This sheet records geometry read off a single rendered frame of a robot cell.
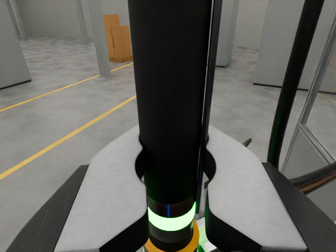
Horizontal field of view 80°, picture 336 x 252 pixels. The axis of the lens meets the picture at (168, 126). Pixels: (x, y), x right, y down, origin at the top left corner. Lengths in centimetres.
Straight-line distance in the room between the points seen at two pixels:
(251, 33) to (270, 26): 676
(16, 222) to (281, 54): 552
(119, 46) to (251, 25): 700
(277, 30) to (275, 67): 80
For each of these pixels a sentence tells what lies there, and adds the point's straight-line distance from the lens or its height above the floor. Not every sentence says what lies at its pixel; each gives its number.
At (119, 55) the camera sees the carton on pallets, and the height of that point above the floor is 23.
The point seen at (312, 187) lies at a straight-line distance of 29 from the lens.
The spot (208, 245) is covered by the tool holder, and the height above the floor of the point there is 150.
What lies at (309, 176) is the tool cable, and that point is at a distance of 28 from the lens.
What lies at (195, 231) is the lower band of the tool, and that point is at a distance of 17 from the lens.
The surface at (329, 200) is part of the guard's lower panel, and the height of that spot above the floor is 83.
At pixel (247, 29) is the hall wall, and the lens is 1228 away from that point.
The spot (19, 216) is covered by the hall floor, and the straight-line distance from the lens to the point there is 252.
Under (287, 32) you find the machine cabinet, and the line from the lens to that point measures 555.
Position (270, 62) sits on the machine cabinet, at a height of 59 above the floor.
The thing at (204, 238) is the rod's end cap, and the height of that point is 151.
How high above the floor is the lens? 168
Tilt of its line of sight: 30 degrees down
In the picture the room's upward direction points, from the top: 1 degrees counter-clockwise
